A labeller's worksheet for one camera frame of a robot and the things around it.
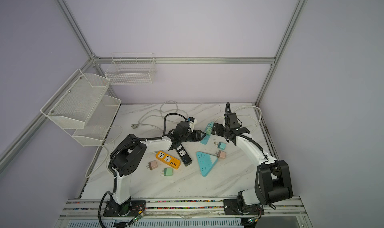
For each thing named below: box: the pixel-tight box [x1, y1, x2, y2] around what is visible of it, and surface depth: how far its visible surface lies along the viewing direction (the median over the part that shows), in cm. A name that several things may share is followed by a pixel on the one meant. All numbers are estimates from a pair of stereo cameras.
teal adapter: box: [217, 141, 227, 151], surface depth 97 cm
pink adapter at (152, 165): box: [146, 160, 158, 170], surface depth 88 cm
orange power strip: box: [155, 151, 181, 170], surface depth 90 cm
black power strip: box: [175, 143, 192, 167], surface depth 91 cm
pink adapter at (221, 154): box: [215, 150, 226, 159], surface depth 92 cm
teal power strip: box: [196, 151, 218, 177], surface depth 88 cm
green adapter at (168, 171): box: [161, 167, 173, 177], surface depth 86 cm
